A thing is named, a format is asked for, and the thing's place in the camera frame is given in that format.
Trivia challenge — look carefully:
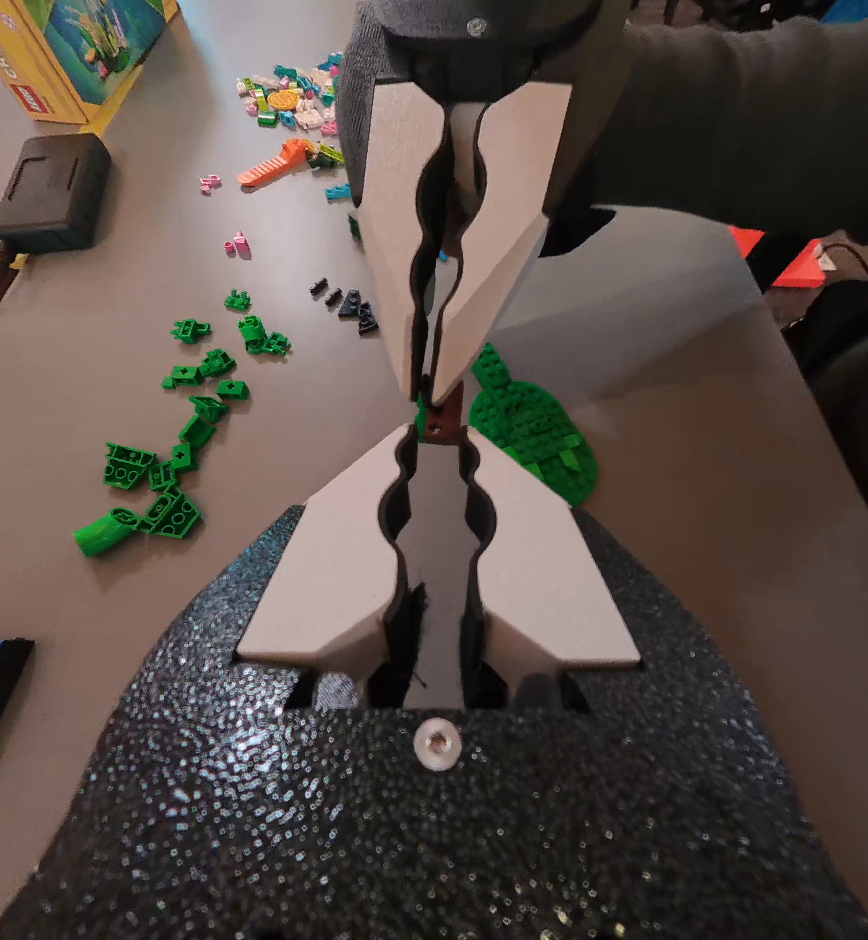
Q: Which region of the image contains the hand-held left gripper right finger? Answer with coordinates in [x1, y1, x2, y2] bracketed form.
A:
[461, 426, 642, 708]

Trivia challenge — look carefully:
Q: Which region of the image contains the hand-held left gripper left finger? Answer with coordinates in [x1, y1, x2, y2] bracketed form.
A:
[236, 423, 429, 708]

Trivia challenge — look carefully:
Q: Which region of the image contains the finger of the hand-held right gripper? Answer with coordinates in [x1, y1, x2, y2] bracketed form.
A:
[428, 81, 576, 408]
[355, 81, 455, 405]

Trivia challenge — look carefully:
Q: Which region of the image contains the green round plate assembly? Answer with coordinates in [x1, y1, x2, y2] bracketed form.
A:
[468, 341, 601, 509]

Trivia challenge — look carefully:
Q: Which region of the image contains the pile of colourful bricks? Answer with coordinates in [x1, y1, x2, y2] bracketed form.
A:
[236, 50, 365, 245]

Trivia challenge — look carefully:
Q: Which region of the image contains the brown and green brick assembly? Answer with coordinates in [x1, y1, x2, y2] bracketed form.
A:
[415, 376, 466, 447]

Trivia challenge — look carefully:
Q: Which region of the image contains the orange brick separator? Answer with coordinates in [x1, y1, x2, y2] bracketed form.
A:
[236, 137, 311, 189]

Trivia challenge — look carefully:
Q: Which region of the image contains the pile of green bricks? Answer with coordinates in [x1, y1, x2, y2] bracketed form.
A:
[73, 288, 294, 560]

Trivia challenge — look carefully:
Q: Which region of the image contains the orange floor object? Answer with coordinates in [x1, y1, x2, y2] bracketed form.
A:
[727, 225, 829, 289]

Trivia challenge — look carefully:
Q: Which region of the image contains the black hard case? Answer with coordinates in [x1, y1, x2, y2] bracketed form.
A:
[0, 133, 112, 255]

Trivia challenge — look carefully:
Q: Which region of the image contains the colourful toy box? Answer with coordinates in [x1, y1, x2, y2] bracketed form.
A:
[0, 0, 181, 125]

